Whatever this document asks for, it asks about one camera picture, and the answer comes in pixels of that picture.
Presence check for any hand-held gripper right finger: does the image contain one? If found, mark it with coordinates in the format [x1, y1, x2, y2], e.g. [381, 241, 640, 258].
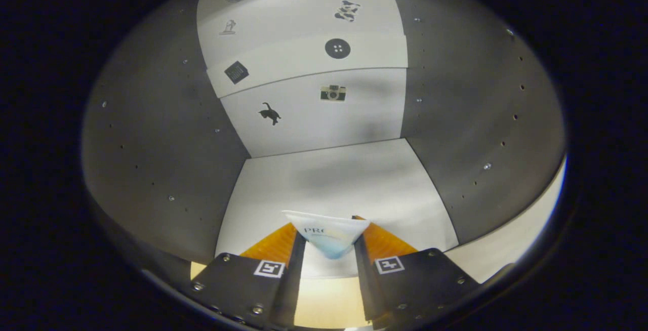
[352, 215, 480, 330]

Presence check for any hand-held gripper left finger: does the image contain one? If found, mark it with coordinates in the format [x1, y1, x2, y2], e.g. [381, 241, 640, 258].
[190, 222, 308, 329]

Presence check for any dark grey cabinet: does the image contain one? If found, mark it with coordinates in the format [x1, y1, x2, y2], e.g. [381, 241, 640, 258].
[81, 0, 566, 291]

